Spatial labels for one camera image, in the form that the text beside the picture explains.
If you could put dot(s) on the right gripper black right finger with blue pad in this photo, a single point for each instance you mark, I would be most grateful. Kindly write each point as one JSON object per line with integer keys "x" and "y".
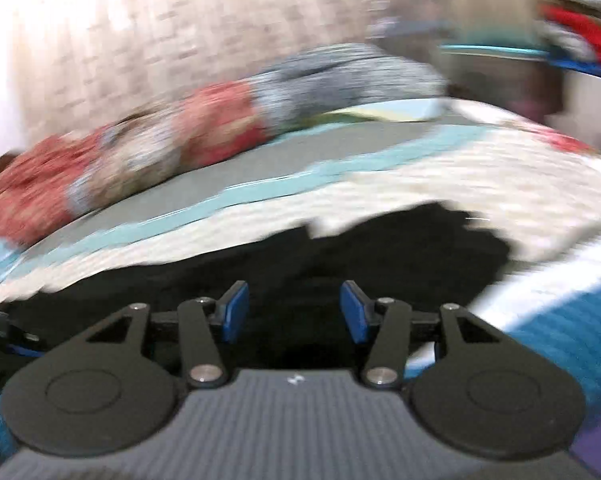
{"x": 365, "y": 316}

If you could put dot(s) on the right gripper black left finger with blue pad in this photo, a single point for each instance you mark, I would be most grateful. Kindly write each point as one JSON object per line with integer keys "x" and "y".
{"x": 224, "y": 316}

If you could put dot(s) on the black pants with zipper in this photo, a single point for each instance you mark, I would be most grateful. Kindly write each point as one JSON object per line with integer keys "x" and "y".
{"x": 426, "y": 256}

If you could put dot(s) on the red floral patchwork quilt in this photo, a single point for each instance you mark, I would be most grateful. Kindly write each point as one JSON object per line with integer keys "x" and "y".
{"x": 68, "y": 175}

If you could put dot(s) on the patterned bedsheet with teal stripes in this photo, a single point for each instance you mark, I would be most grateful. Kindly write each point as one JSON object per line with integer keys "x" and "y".
{"x": 538, "y": 190}

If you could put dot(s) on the floral beige curtain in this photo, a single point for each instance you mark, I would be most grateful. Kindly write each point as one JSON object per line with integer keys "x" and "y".
{"x": 82, "y": 63}

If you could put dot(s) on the cluttered shelf with clothes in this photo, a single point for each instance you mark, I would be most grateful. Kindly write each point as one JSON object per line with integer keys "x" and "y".
{"x": 538, "y": 58}

